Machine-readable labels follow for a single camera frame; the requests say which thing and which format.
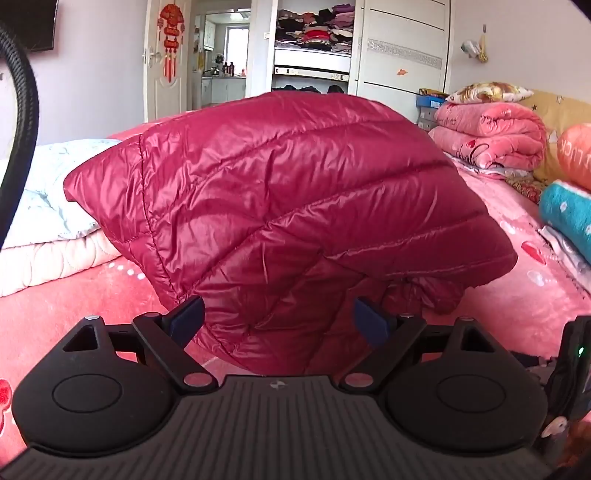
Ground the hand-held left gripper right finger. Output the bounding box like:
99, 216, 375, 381
338, 296, 495, 396

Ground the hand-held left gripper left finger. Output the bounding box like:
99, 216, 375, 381
61, 295, 219, 396

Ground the dark red down jacket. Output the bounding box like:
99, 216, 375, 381
63, 91, 519, 376

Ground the pile of dark clothes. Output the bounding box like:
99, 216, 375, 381
272, 84, 345, 96

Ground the pile of folded clothes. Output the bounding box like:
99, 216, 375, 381
276, 4, 355, 55

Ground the peach quilted jacket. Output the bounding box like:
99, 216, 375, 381
0, 228, 122, 297

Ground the teal dotted plush pillow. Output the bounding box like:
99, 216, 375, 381
539, 180, 591, 252

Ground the floral patterned quilt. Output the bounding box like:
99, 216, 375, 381
452, 157, 548, 205

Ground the light blue down jacket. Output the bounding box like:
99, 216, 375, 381
0, 138, 123, 250

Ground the orange plush pillow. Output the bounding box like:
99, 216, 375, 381
556, 122, 591, 192

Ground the stack of shoe boxes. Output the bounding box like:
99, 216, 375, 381
416, 93, 448, 132

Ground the folded pink blanket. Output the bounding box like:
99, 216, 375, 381
428, 100, 548, 174

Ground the white door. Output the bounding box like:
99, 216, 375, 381
143, 0, 195, 123

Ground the yellow padded headboard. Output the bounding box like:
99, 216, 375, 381
519, 90, 591, 185

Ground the floral pillow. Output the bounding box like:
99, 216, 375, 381
445, 82, 534, 104

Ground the red hanging knot ornament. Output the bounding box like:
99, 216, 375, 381
158, 4, 184, 84

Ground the white wardrobe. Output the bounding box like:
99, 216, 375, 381
270, 0, 455, 125

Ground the black flexible cable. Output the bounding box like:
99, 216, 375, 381
0, 21, 40, 250

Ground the white wall hook ornament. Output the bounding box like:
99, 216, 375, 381
462, 23, 490, 63

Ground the black wall television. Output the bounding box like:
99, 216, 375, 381
0, 0, 60, 51

